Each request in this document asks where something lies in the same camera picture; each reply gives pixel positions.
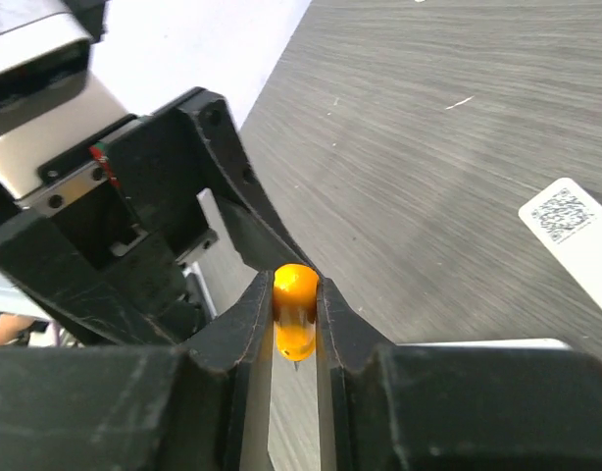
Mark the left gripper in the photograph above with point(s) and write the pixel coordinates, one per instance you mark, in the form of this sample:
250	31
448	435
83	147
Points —
121	191

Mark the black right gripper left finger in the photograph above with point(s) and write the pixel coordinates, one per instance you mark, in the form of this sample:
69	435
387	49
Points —
203	405

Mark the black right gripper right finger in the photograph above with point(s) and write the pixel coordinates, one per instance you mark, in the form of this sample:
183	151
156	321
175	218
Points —
384	406

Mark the yellow handled screwdriver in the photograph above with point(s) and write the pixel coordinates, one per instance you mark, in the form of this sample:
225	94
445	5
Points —
295	291

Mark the white remote with batteries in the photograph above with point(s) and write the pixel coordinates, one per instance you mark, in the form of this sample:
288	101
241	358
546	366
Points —
568	222

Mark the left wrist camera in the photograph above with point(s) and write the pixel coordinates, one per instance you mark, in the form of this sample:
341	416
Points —
50	100

